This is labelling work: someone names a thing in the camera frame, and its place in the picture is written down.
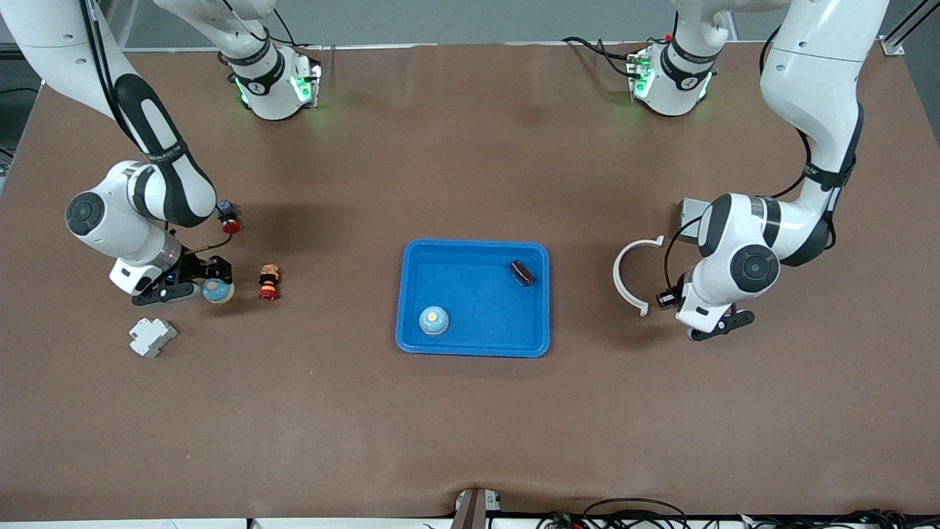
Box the metal clamp bracket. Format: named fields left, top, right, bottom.
left=452, top=488, right=504, bottom=529

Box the brown table cover sheet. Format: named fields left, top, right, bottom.
left=0, top=40, right=940, bottom=521

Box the black base cable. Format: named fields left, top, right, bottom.
left=562, top=35, right=634, bottom=78

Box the blue plastic tray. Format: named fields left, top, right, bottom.
left=395, top=239, right=552, bottom=359

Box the white circuit breaker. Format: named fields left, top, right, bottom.
left=129, top=317, right=178, bottom=359

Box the aluminium frame profile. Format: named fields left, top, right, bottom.
left=880, top=0, right=940, bottom=56

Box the black cable bundle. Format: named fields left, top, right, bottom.
left=749, top=508, right=940, bottom=529

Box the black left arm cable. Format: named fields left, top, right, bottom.
left=663, top=217, right=706, bottom=295

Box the white curved plastic arc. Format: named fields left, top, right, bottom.
left=612, top=235, right=666, bottom=317

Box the grey metal power supply box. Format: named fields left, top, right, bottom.
left=678, top=197, right=710, bottom=230

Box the black looped cable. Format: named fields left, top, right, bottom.
left=584, top=497, right=691, bottom=529

